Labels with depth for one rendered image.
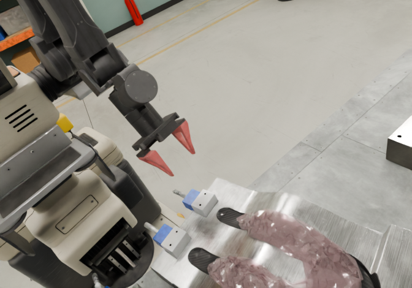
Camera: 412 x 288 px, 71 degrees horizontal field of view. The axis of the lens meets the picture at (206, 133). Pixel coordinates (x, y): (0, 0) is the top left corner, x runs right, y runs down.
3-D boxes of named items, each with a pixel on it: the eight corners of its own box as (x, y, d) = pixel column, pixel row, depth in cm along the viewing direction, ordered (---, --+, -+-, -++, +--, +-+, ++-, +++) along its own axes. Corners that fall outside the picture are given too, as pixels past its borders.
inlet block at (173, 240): (143, 238, 71) (133, 227, 68) (157, 222, 73) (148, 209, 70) (181, 263, 63) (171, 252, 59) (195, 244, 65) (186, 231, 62)
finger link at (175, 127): (208, 146, 62) (180, 111, 59) (186, 169, 58) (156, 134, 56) (193, 147, 67) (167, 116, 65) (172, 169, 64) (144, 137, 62)
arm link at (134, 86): (112, 50, 59) (76, 73, 55) (126, 26, 49) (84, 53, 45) (150, 97, 62) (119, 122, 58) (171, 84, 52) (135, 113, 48)
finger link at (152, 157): (195, 159, 60) (166, 124, 57) (171, 184, 57) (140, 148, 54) (181, 160, 66) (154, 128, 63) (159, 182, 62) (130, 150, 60)
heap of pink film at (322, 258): (199, 279, 56) (184, 260, 51) (245, 207, 65) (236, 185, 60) (339, 374, 40) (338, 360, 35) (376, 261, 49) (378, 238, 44)
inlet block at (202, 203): (171, 204, 76) (163, 192, 73) (183, 190, 79) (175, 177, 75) (209, 223, 68) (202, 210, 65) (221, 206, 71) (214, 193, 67)
